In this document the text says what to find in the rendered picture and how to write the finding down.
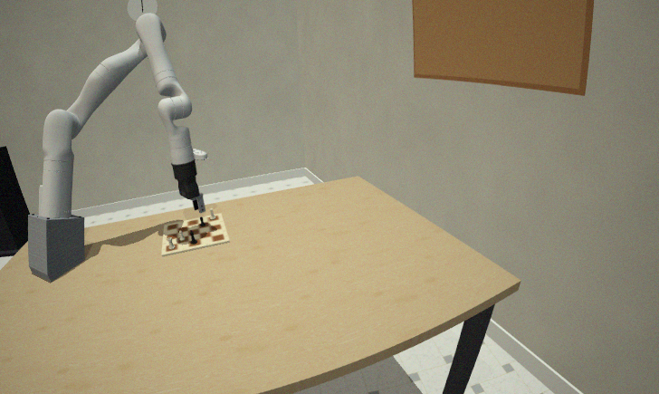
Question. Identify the brown and cream chessboard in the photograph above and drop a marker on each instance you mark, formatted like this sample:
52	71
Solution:
213	233

